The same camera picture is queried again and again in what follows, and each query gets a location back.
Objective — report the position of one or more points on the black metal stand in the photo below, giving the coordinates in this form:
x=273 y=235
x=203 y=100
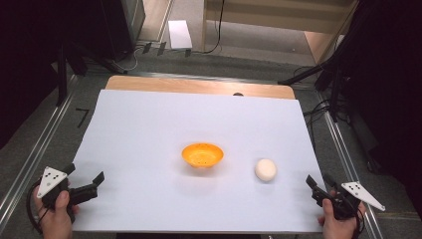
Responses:
x=333 y=86
x=62 y=73

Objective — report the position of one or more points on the dark grey cabinet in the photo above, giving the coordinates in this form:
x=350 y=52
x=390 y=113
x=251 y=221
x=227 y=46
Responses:
x=131 y=23

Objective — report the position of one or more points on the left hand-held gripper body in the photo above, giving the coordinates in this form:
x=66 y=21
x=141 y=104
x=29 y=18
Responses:
x=49 y=181

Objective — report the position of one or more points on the person's right hand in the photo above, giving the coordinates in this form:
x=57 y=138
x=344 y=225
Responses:
x=338 y=227

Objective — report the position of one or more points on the black tape strip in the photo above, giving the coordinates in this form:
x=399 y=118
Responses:
x=147 y=47
x=187 y=52
x=161 y=48

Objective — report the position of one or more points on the person's left hand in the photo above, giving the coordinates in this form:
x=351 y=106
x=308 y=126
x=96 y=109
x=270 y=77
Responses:
x=56 y=217

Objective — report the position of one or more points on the orange bowl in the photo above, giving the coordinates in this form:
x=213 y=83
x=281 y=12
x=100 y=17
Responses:
x=202 y=155

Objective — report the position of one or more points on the metal floor rail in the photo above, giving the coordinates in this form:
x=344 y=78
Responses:
x=36 y=149
x=345 y=159

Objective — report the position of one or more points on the white flat box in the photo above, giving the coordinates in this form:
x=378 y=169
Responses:
x=179 y=34

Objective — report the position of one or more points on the wooden table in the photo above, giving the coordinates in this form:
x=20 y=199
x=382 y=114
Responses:
x=199 y=86

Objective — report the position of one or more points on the light wooden shelf unit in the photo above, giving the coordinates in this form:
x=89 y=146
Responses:
x=282 y=15

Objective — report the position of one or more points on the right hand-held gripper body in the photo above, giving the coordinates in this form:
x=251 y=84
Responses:
x=360 y=195

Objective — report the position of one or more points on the white paper sheet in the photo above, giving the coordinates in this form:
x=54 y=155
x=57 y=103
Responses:
x=166 y=126

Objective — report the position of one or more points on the white round bun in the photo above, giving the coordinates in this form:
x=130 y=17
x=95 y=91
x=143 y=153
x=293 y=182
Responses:
x=265 y=170

